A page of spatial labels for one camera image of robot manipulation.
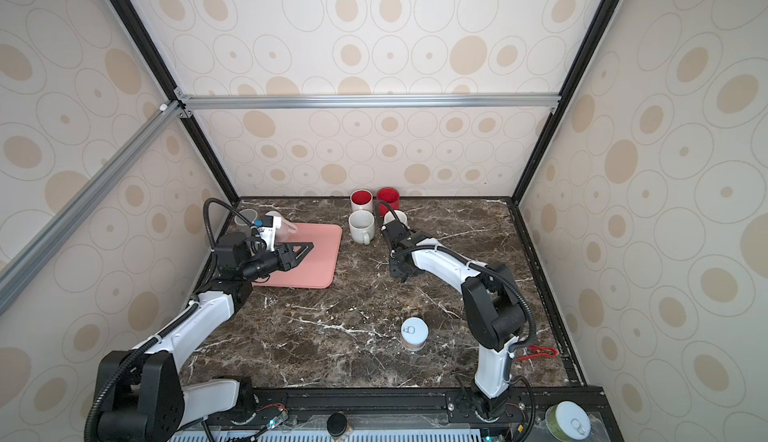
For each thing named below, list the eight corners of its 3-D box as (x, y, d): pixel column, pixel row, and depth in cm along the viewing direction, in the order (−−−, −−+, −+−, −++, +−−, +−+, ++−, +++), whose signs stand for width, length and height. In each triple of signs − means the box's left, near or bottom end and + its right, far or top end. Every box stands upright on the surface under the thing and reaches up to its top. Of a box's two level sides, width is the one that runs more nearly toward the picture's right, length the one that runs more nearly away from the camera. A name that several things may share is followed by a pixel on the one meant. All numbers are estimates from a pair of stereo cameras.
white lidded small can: (400, 351, 84) (401, 344, 80) (400, 324, 89) (400, 316, 85) (427, 351, 85) (429, 344, 80) (425, 324, 89) (427, 316, 85)
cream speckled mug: (349, 250, 107) (346, 235, 100) (351, 225, 114) (349, 209, 107) (373, 250, 107) (372, 235, 100) (374, 225, 114) (373, 209, 107)
